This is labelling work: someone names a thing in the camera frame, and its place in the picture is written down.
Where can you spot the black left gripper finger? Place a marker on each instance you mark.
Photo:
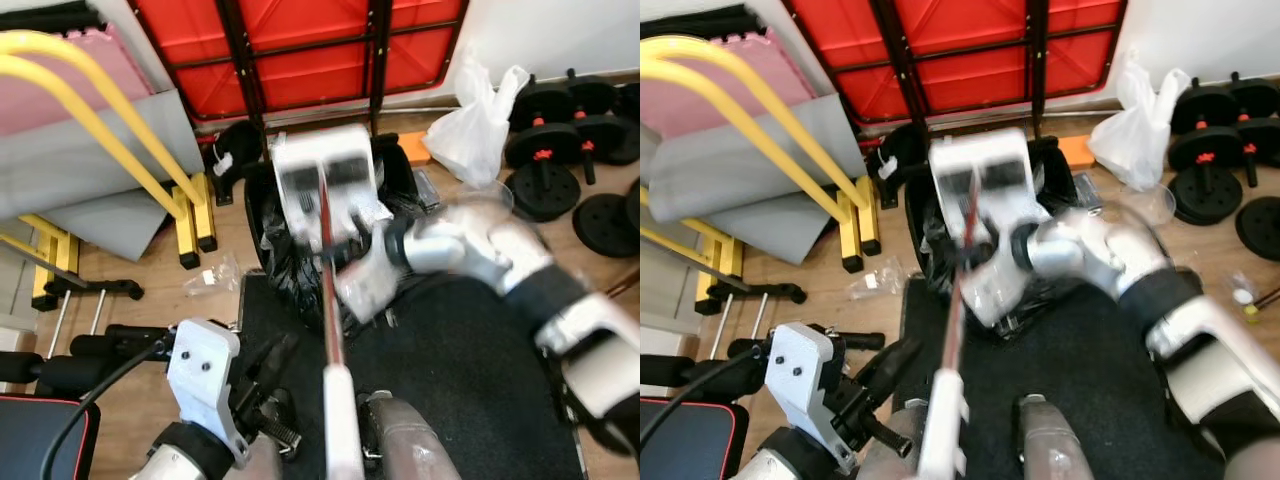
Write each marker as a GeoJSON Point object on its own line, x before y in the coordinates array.
{"type": "Point", "coordinates": [277, 360]}
{"type": "Point", "coordinates": [897, 362]}

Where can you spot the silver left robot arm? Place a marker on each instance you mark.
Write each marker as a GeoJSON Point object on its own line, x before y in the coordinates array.
{"type": "Point", "coordinates": [185, 445]}
{"type": "Point", "coordinates": [815, 450]}

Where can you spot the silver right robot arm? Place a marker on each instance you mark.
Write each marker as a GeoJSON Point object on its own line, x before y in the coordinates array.
{"type": "Point", "coordinates": [480, 250]}
{"type": "Point", "coordinates": [1110, 255]}

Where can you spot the black floor mat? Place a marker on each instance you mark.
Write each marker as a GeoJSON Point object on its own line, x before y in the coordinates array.
{"type": "Point", "coordinates": [1100, 420]}
{"type": "Point", "coordinates": [480, 400]}

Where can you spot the grey left robot leg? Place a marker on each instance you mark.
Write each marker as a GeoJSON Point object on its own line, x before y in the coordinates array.
{"type": "Point", "coordinates": [895, 470]}
{"type": "Point", "coordinates": [295, 470]}

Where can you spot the clear plastic wrapper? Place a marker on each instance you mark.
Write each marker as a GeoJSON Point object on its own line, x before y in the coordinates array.
{"type": "Point", "coordinates": [212, 282]}
{"type": "Point", "coordinates": [875, 285]}

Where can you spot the small black red-trimmed bench pad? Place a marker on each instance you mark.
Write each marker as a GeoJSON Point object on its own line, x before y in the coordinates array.
{"type": "Point", "coordinates": [690, 445]}
{"type": "Point", "coordinates": [40, 440]}

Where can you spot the black bag with white tag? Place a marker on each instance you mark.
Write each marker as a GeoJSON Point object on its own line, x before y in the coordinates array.
{"type": "Point", "coordinates": [240, 150]}
{"type": "Point", "coordinates": [900, 155]}

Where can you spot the grey folded mat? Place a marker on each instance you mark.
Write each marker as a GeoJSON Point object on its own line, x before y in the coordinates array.
{"type": "Point", "coordinates": [60, 180]}
{"type": "Point", "coordinates": [720, 185]}

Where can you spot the silver clothes rack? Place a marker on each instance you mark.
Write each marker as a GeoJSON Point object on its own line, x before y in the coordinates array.
{"type": "Point", "coordinates": [670, 248]}
{"type": "Point", "coordinates": [30, 250]}

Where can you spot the orange object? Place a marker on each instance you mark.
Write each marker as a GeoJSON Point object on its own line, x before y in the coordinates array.
{"type": "Point", "coordinates": [415, 150]}
{"type": "Point", "coordinates": [1075, 152]}

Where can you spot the clear plastic cup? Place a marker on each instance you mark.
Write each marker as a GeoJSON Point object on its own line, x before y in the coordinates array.
{"type": "Point", "coordinates": [490, 195]}
{"type": "Point", "coordinates": [1150, 200]}

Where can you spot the black weight plate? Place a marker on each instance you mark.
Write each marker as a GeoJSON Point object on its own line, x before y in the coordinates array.
{"type": "Point", "coordinates": [1260, 228]}
{"type": "Point", "coordinates": [1208, 198]}
{"type": "Point", "coordinates": [610, 225]}
{"type": "Point", "coordinates": [545, 195]}

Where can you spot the pink foam mat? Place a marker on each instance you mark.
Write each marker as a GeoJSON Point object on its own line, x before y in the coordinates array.
{"type": "Point", "coordinates": [110, 65]}
{"type": "Point", "coordinates": [760, 70]}

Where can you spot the black dumbbell red collars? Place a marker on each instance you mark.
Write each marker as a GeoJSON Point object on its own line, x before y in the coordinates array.
{"type": "Point", "coordinates": [1205, 145]}
{"type": "Point", "coordinates": [1262, 135]}
{"type": "Point", "coordinates": [540, 140]}
{"type": "Point", "coordinates": [605, 135]}

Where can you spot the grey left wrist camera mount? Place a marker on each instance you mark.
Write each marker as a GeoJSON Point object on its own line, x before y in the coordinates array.
{"type": "Point", "coordinates": [205, 370]}
{"type": "Point", "coordinates": [805, 375]}

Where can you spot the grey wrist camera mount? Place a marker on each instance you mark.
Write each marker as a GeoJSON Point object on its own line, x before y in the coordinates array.
{"type": "Point", "coordinates": [1000, 295]}
{"type": "Point", "coordinates": [365, 290]}
{"type": "Point", "coordinates": [205, 370]}
{"type": "Point", "coordinates": [805, 375]}

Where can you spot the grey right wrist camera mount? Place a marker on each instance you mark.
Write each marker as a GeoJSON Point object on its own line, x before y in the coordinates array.
{"type": "Point", "coordinates": [1000, 295]}
{"type": "Point", "coordinates": [365, 290]}

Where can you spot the black bench frame with rollers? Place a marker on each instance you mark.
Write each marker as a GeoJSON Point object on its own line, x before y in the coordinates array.
{"type": "Point", "coordinates": [70, 372]}
{"type": "Point", "coordinates": [700, 375]}

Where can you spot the red folding table dark frame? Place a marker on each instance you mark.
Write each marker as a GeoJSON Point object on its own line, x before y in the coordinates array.
{"type": "Point", "coordinates": [320, 85]}
{"type": "Point", "coordinates": [960, 85]}

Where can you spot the yellow tubular exercise frame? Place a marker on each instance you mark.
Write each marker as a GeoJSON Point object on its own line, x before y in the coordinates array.
{"type": "Point", "coordinates": [670, 47]}
{"type": "Point", "coordinates": [25, 42]}

